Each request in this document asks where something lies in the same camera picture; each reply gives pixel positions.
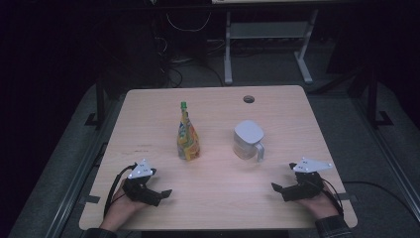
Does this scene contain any white metal desk frame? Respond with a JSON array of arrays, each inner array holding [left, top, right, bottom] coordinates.
[[223, 9, 320, 86]]

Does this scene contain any clear jar with white lid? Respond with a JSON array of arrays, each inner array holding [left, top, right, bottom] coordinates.
[[232, 119, 265, 164]]

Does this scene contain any black metal stand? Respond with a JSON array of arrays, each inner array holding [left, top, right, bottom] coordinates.
[[346, 65, 394, 130], [83, 73, 110, 130]]

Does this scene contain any person's left hand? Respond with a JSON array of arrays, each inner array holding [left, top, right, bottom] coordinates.
[[99, 184, 149, 232]]

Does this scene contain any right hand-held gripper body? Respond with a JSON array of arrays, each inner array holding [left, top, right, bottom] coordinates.
[[281, 157, 333, 202]]

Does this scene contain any metal floor rail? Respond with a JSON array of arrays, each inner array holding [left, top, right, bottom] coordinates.
[[46, 142, 110, 238], [350, 98, 420, 214]]

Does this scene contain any black floor cable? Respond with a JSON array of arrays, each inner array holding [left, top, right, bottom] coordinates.
[[343, 179, 420, 216]]

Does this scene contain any yellow refill pouch green cap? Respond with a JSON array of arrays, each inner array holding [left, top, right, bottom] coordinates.
[[176, 101, 201, 162]]

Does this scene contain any right hand-held gripper cable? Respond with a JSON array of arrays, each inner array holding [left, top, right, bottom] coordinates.
[[318, 178, 345, 217]]

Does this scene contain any person's right hand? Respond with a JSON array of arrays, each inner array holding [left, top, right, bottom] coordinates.
[[296, 189, 341, 221]]

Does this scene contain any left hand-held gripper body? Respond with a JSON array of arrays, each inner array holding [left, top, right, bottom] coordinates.
[[122, 158, 163, 207]]

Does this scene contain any white hanging cable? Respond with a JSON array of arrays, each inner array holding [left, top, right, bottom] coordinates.
[[165, 11, 212, 34]]

